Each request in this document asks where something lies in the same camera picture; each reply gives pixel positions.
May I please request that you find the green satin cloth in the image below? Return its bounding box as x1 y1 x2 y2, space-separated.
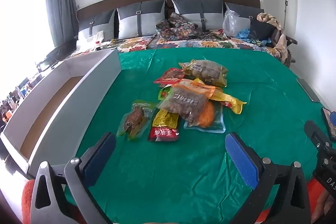
64 48 336 224

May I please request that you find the black cloth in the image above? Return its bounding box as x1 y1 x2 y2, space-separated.
248 21 279 41

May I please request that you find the clear plastic bag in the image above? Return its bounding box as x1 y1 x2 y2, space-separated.
223 10 249 37

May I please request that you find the orange chicken breast packet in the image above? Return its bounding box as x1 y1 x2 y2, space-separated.
183 101 227 134

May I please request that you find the floral bed sheet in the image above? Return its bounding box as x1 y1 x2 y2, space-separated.
66 34 288 60

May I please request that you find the blue cloth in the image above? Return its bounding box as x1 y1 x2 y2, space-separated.
234 28 253 40

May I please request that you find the gold egg packet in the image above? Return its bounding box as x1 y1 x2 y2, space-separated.
178 59 229 88

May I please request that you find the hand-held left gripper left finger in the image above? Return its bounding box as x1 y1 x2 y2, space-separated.
30 132 116 224

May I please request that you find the brown nut packet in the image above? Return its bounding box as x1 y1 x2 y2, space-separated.
157 79 216 128

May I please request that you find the bright window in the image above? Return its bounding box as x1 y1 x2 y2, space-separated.
0 0 56 100

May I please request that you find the white cardboard box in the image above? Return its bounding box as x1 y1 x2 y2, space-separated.
0 49 122 180

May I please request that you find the white door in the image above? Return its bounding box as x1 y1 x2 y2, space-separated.
282 0 300 39

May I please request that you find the small green snack packet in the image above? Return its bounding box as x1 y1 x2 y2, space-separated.
157 84 174 101

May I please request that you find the yellow and red snack packet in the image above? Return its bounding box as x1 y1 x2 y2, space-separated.
147 109 180 142

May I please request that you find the white paper bag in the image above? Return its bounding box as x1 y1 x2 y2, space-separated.
76 31 106 49

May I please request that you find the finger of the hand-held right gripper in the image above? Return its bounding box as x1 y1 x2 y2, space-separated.
304 120 333 151

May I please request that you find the green chicken leg packet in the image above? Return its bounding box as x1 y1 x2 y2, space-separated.
116 100 157 141

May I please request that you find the dark patterned cloth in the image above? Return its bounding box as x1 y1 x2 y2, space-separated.
155 13 208 41

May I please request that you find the black bag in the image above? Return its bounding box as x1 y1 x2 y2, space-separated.
37 40 77 73

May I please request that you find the dark wooden chair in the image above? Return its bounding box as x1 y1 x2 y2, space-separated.
273 29 299 68

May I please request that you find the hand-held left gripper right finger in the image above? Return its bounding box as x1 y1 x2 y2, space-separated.
225 132 311 224

